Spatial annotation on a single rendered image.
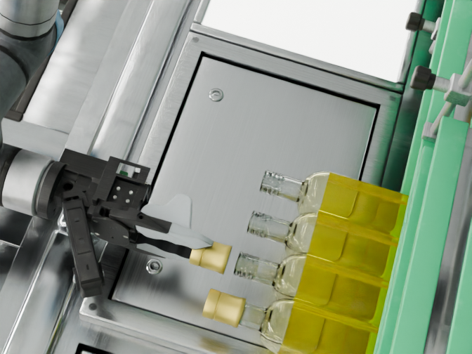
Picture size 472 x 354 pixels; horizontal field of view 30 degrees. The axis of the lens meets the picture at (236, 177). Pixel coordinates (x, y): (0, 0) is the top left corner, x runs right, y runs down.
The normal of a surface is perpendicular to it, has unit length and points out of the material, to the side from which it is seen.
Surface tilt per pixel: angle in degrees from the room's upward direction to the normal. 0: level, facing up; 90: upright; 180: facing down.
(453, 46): 90
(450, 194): 90
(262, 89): 90
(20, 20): 106
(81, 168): 90
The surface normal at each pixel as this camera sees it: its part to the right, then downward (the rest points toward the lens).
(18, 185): -0.05, 0.02
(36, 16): 0.41, 0.83
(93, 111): 0.09, -0.43
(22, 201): -0.19, 0.51
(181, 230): 0.31, -0.36
